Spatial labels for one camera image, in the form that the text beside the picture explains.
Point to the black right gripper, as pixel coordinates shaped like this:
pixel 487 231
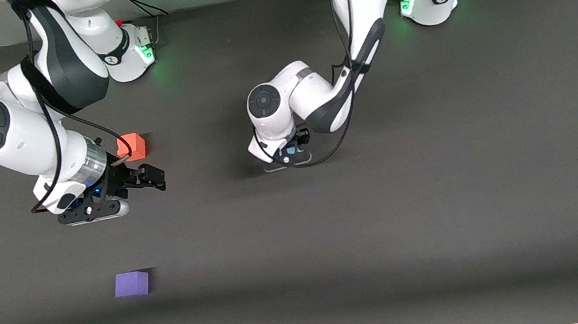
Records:
pixel 122 179

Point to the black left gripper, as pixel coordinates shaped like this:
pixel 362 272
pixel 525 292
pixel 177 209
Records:
pixel 303 139

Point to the light blue foam block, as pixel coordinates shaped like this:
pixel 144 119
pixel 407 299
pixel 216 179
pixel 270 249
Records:
pixel 296 150

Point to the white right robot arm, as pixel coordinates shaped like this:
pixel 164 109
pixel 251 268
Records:
pixel 28 128

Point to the orange foam block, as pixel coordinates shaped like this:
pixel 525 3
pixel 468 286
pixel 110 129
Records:
pixel 135 145

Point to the purple foam block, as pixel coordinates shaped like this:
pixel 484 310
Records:
pixel 131 284

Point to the dark grey table mat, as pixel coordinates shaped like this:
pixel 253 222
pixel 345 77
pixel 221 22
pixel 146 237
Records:
pixel 335 236

